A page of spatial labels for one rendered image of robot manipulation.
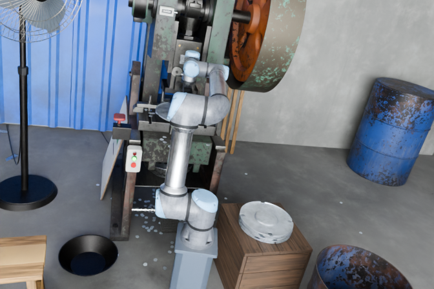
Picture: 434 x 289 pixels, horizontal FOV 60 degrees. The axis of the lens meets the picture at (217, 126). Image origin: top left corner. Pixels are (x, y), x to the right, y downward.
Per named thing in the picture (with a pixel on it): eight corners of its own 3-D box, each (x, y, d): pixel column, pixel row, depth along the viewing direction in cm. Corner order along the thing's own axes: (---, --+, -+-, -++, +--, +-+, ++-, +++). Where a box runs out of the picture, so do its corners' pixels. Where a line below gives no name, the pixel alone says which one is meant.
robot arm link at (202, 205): (214, 231, 161) (221, 204, 155) (183, 227, 159) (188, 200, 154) (213, 213, 172) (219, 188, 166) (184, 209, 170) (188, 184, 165)
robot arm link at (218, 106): (236, 109, 146) (229, 59, 187) (208, 105, 145) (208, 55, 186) (230, 134, 153) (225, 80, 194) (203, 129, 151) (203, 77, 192)
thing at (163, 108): (170, 127, 193) (170, 126, 192) (146, 104, 213) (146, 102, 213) (216, 122, 209) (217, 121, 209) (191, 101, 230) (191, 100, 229)
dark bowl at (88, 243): (116, 284, 193) (117, 274, 190) (53, 286, 185) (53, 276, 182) (117, 244, 220) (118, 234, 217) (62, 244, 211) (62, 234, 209)
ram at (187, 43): (196, 93, 213) (205, 42, 202) (169, 91, 209) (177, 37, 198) (191, 84, 229) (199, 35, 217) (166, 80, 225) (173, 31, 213)
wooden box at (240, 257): (295, 298, 206) (313, 249, 193) (230, 306, 194) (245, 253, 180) (267, 247, 241) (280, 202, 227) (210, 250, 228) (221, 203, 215)
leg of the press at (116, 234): (129, 241, 224) (146, 99, 189) (109, 241, 220) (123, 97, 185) (128, 162, 305) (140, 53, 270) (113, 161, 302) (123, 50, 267)
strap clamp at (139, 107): (161, 114, 225) (164, 98, 221) (133, 111, 221) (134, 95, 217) (161, 110, 230) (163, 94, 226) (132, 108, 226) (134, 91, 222)
